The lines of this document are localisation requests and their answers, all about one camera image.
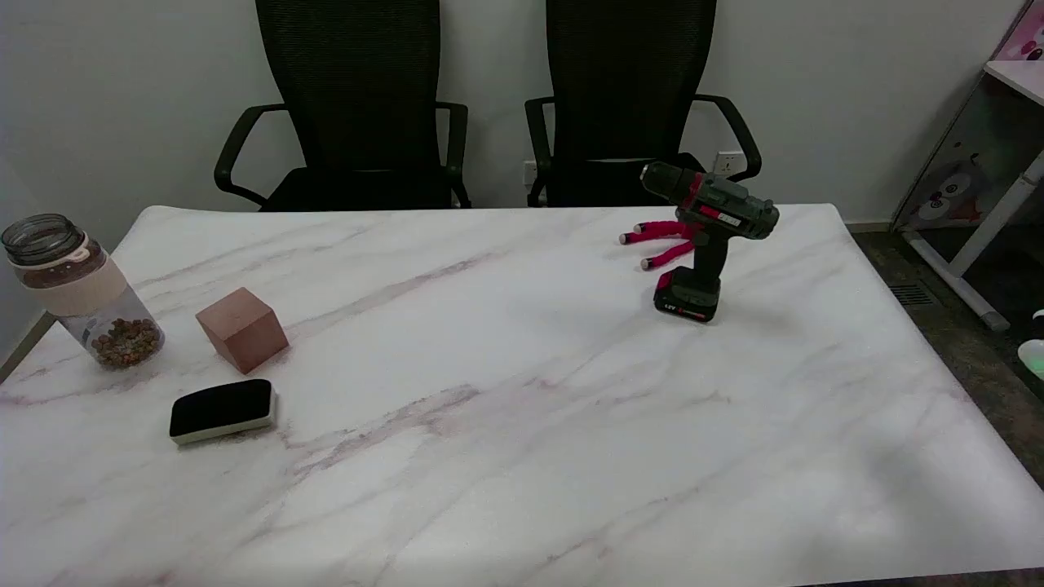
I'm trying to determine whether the black mesh office chair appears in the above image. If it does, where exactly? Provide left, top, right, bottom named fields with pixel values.
left=524, top=0, right=763, bottom=208
left=214, top=0, right=473, bottom=213

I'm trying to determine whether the black whiteboard eraser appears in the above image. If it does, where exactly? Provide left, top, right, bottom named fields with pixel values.
left=169, top=378, right=277, bottom=446

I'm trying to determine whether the white desk with cartoon panel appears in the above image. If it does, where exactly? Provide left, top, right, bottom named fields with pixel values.
left=891, top=0, right=1044, bottom=333

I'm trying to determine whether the green red power screwdriver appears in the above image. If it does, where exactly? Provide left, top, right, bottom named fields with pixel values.
left=639, top=161, right=781, bottom=324

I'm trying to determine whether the pink flexible mini tripod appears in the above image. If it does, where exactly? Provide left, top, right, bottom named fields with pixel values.
left=618, top=220, right=697, bottom=271

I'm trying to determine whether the clear jar with pet food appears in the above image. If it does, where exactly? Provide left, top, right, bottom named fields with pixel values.
left=2, top=214, right=166, bottom=371

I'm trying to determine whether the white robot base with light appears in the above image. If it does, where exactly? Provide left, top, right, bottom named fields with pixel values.
left=1017, top=310, right=1044, bottom=382

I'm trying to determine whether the brown wooden cube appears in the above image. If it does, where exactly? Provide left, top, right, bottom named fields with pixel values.
left=195, top=287, right=290, bottom=375

